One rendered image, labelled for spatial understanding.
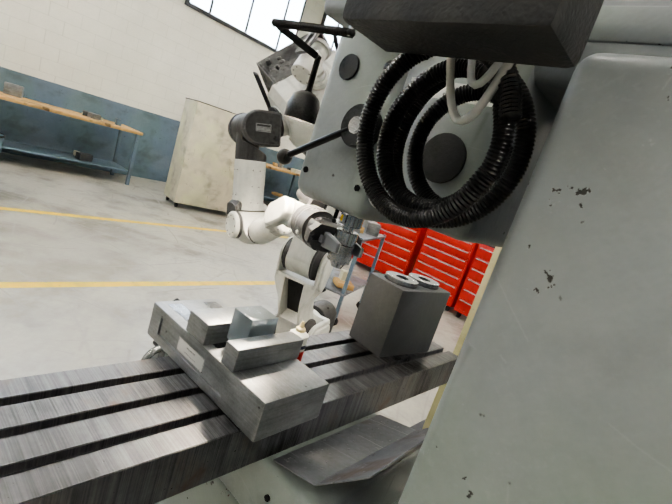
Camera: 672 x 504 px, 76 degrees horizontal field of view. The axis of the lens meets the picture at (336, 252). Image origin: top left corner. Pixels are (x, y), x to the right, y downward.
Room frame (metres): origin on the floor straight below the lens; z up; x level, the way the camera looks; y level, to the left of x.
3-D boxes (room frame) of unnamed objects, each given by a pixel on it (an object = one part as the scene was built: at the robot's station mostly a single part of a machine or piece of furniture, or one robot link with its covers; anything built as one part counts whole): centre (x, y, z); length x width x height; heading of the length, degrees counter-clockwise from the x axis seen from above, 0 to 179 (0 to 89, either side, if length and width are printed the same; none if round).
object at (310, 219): (0.93, 0.04, 1.23); 0.13 x 0.12 x 0.10; 122
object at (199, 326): (0.75, 0.14, 1.05); 0.15 x 0.06 x 0.04; 143
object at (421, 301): (1.14, -0.22, 1.06); 0.22 x 0.12 x 0.20; 135
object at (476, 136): (0.73, -0.16, 1.47); 0.24 x 0.19 x 0.26; 141
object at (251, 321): (0.72, 0.10, 1.07); 0.06 x 0.05 x 0.06; 143
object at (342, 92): (0.85, -0.01, 1.47); 0.21 x 0.19 x 0.32; 141
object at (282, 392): (0.73, 0.12, 1.01); 0.35 x 0.15 x 0.11; 53
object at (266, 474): (0.85, -0.01, 0.82); 0.50 x 0.35 x 0.12; 51
